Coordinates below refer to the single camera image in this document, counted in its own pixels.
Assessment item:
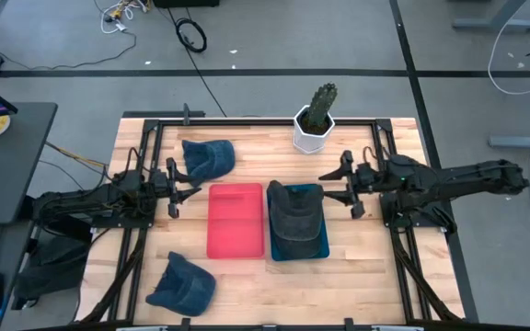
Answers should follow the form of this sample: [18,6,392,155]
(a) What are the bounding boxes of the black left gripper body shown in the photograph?
[149,157,180,219]

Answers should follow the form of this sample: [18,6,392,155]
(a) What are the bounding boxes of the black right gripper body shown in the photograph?
[341,150,386,221]

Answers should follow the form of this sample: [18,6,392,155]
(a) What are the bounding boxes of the dark blue washed baseball cap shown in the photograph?
[144,250,217,318]
[181,139,236,188]

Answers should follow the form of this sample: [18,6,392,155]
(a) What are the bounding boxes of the dark grey washed baseball cap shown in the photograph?
[271,220,325,261]
[267,179,326,243]

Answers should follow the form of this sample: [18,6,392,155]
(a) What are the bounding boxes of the white hexagonal plant pot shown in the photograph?
[293,104,337,155]

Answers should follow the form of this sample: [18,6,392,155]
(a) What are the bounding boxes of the teal plastic tray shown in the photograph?
[266,183,331,263]

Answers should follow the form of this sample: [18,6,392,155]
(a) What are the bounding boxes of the pink red plastic tray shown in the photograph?
[206,182,266,260]

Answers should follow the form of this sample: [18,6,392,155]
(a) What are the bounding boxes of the green cactus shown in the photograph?
[308,82,339,129]

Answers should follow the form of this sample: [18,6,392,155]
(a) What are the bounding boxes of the black fabric bundle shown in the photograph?
[14,234,92,310]

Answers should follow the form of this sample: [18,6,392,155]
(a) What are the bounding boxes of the grey flat desk foot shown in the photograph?
[488,124,530,151]

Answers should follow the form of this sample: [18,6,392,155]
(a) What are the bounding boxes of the black side desk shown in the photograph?
[0,101,59,226]

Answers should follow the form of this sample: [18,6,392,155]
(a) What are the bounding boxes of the black box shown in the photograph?
[153,0,221,9]

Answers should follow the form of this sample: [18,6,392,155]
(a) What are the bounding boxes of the grey T-shaped desk foot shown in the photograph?
[452,0,530,34]

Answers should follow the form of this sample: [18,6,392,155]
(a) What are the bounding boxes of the black aluminium table frame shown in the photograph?
[78,117,467,331]

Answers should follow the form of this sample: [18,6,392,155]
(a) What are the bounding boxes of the yellow robot cables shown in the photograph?
[45,141,109,169]

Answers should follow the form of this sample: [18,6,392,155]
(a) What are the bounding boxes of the black coiled cable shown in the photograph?
[167,6,228,118]

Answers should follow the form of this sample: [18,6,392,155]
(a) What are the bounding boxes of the thin black floor cable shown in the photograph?
[0,20,138,74]

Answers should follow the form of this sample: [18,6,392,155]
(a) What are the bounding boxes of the white floor cable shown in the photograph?
[488,0,530,97]

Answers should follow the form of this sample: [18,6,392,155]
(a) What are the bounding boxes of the white and yellow cable bundle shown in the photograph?
[94,0,151,34]

